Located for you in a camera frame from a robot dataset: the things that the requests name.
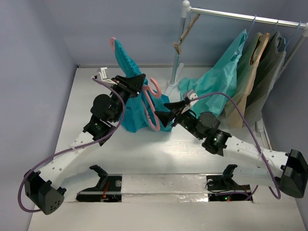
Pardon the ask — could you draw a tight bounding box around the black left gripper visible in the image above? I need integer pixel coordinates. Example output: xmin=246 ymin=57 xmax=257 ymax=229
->
xmin=109 ymin=74 xmax=145 ymax=123

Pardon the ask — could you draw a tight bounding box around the pink plastic hanger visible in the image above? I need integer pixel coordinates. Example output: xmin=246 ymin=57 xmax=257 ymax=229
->
xmin=110 ymin=37 xmax=162 ymax=133

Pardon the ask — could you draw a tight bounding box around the teal blue t-shirt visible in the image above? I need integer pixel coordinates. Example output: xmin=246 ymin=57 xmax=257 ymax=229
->
xmin=110 ymin=37 xmax=172 ymax=133

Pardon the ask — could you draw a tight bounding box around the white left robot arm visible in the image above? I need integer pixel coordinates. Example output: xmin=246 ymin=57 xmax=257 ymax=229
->
xmin=19 ymin=74 xmax=146 ymax=215

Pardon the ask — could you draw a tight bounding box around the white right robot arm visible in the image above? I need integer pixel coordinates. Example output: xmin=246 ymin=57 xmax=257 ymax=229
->
xmin=155 ymin=101 xmax=308 ymax=198

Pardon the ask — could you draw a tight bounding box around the beige wooden clip hanger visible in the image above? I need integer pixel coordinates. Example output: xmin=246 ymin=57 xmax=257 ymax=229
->
xmin=173 ymin=14 xmax=200 ymax=55

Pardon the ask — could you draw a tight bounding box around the mint green hanging shirt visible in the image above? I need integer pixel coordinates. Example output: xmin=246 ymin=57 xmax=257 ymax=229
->
xmin=179 ymin=30 xmax=247 ymax=116

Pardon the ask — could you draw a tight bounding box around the olive tan hanging shirt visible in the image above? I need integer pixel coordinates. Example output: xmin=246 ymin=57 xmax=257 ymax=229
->
xmin=224 ymin=32 xmax=270 ymax=128

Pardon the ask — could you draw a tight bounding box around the grey hanging shirt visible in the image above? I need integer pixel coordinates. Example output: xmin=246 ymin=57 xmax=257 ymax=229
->
xmin=244 ymin=31 xmax=286 ymax=126

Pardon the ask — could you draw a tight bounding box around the white metal clothes rack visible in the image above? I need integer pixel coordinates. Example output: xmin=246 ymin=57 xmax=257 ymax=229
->
xmin=160 ymin=0 xmax=308 ymax=154

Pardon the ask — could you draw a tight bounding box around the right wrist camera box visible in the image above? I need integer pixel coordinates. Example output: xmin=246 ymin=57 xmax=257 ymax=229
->
xmin=181 ymin=90 xmax=198 ymax=114

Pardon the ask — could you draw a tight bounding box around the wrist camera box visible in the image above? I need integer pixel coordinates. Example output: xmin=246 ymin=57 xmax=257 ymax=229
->
xmin=181 ymin=90 xmax=198 ymax=114
xmin=92 ymin=67 xmax=115 ymax=85

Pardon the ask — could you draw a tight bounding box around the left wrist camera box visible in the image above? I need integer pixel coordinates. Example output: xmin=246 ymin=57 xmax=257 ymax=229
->
xmin=92 ymin=67 xmax=115 ymax=85

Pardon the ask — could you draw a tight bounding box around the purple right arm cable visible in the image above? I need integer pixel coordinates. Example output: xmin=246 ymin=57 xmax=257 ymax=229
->
xmin=190 ymin=91 xmax=282 ymax=200

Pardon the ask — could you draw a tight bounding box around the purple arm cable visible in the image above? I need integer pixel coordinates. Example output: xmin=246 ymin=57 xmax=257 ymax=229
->
xmin=18 ymin=78 xmax=126 ymax=213
xmin=190 ymin=91 xmax=282 ymax=200

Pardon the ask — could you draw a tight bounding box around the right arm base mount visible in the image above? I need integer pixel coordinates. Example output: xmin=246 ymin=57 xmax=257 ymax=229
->
xmin=205 ymin=164 xmax=253 ymax=202

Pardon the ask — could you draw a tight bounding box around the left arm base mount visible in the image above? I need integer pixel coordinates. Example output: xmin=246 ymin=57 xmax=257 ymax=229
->
xmin=76 ymin=165 xmax=122 ymax=203

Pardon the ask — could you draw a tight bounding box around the blue wire hanger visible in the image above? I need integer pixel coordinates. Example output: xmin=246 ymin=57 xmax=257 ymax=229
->
xmin=247 ymin=15 xmax=257 ymax=38
xmin=277 ymin=21 xmax=301 ymax=52

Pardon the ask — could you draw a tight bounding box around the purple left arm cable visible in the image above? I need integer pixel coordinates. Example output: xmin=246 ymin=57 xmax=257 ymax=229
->
xmin=18 ymin=78 xmax=126 ymax=213

